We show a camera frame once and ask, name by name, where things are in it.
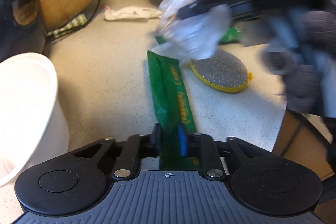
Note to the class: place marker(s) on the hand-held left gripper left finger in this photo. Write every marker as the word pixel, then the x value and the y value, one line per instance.
pixel 157 140

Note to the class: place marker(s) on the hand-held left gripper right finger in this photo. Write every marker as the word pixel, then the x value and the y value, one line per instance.
pixel 182 143

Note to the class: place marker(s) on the clear plastic bag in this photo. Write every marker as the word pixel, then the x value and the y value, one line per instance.
pixel 194 35

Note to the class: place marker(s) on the long green wrapper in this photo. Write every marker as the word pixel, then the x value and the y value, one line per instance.
pixel 231 35
pixel 170 87

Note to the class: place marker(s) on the person's right hand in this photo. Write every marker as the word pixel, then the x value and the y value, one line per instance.
pixel 299 87

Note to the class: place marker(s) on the yellow silver scrub sponge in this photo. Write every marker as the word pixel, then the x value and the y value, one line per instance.
pixel 220 71

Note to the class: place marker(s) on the white cotton glove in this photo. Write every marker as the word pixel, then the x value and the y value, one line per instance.
pixel 128 14

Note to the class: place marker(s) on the brown cardboard box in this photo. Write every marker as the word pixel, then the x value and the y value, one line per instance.
pixel 302 145

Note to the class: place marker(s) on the green white zigzag cloth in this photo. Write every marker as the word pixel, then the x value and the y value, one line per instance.
pixel 69 26

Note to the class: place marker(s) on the dark rice cooker gold trim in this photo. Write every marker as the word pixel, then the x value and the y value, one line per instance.
pixel 18 19

